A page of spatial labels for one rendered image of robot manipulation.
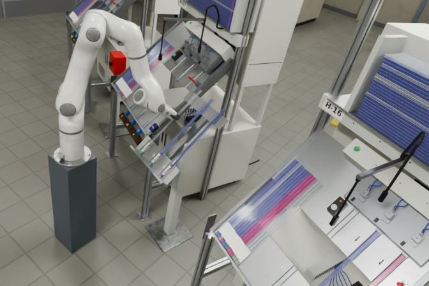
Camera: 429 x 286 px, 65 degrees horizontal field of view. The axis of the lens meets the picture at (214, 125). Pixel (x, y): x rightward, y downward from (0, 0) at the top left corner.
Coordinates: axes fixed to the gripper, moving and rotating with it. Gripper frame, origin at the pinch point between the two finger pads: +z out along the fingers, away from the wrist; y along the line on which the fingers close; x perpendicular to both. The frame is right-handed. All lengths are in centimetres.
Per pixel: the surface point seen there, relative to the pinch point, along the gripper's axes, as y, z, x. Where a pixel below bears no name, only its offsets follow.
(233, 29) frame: 5, 0, -60
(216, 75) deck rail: 6.9, 15.3, -33.7
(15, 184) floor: 81, -3, 118
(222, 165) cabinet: 4, 84, 17
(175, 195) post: -14, 30, 42
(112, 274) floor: -20, 19, 101
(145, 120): 25.8, 8.1, 16.8
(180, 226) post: -12, 63, 67
